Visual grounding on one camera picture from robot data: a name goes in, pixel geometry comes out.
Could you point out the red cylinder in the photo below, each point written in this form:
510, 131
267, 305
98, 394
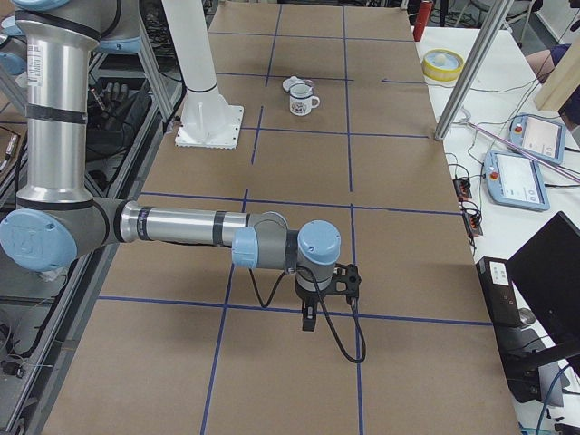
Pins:
422, 19

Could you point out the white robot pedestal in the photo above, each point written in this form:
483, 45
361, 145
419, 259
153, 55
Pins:
207, 119

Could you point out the black monitor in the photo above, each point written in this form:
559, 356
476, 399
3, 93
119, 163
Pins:
545, 271

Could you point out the teach pendant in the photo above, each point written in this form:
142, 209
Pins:
515, 181
540, 136

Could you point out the black computer box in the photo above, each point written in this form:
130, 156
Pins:
515, 337

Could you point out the near teach pendant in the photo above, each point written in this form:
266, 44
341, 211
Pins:
515, 181

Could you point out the wooden board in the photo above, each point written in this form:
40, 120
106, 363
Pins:
562, 81

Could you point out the orange circuit board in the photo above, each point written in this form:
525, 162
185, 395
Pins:
462, 188
472, 225

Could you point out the yellow tape roll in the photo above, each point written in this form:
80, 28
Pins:
442, 65

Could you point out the aluminium frame post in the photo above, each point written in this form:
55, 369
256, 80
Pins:
486, 36

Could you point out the near orange circuit board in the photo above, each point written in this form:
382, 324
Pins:
472, 225

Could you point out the far orange circuit board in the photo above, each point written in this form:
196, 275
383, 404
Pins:
462, 188

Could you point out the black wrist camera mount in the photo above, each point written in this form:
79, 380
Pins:
345, 282

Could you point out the far teach pendant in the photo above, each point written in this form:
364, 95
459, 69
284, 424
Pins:
540, 136

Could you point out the white enamel mug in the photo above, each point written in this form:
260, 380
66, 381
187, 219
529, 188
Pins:
302, 99

